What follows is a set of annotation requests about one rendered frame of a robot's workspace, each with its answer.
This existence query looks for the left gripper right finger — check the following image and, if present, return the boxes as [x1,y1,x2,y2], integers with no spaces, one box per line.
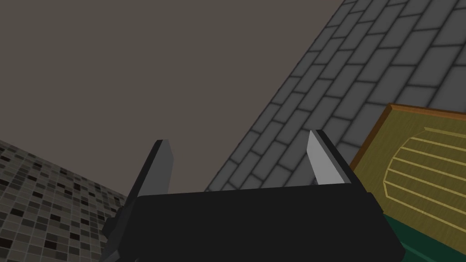
[306,129,352,186]

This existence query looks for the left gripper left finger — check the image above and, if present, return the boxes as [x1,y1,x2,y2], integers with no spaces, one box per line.
[130,139,175,199]

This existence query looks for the yellow wooden louvered door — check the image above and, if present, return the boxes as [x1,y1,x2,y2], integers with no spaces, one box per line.
[349,103,466,255]

